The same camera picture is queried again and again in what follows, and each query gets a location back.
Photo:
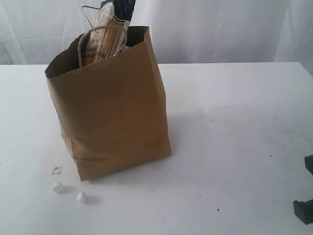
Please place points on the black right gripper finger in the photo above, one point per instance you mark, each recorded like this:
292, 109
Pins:
304, 211
309, 163

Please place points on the white candy piece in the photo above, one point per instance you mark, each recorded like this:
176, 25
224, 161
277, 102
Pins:
57, 187
82, 197

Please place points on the spaghetti packet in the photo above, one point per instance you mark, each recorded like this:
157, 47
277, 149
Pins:
108, 34

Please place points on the brown paper bag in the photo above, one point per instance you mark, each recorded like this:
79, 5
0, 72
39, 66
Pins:
112, 113

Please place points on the clear plastic scrap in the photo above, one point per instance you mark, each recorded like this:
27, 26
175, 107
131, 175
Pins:
57, 170

